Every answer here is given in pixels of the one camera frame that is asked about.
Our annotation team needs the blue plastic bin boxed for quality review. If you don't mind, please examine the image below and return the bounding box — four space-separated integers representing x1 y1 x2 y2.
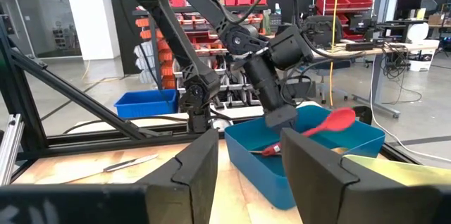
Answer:
224 104 386 211

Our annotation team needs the large red storage bin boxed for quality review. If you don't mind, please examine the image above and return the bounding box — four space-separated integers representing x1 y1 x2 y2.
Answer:
340 0 373 9
316 0 348 13

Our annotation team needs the wooden-top office desk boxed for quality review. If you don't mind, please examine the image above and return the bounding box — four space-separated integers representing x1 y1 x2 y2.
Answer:
309 40 441 119

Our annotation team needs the blue floor storage tote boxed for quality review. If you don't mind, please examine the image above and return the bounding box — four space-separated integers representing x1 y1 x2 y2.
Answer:
113 88 179 120

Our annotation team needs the white building column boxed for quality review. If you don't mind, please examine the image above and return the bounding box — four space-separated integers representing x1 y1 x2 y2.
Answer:
63 0 121 61

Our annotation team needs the yellow translucent plastic bin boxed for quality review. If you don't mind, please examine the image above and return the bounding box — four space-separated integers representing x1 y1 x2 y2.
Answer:
343 153 451 187

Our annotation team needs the red silicone spoon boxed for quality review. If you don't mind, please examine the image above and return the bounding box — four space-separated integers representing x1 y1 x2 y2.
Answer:
261 107 357 157

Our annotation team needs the yellow hanging cable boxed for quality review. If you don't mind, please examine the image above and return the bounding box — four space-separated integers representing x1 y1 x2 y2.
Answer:
328 0 341 108

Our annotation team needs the white floor cable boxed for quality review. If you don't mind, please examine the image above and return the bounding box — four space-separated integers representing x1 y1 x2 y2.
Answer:
368 53 451 163

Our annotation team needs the dark desk monitor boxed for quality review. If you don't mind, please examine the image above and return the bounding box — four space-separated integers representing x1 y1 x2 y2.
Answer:
395 0 424 20

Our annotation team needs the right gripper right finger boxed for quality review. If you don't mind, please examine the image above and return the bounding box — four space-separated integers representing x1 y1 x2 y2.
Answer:
280 128 360 224

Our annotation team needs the parts shelf with orange bins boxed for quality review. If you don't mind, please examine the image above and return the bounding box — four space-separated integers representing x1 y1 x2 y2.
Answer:
132 0 271 112

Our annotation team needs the silver aluminium extrusion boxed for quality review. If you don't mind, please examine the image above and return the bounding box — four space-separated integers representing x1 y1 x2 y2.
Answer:
0 113 25 187

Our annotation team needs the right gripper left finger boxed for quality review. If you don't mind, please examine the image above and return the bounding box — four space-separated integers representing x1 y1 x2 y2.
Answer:
136 129 220 224

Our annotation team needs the wooden stick utensil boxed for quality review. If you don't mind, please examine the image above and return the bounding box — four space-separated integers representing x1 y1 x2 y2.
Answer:
63 153 160 185

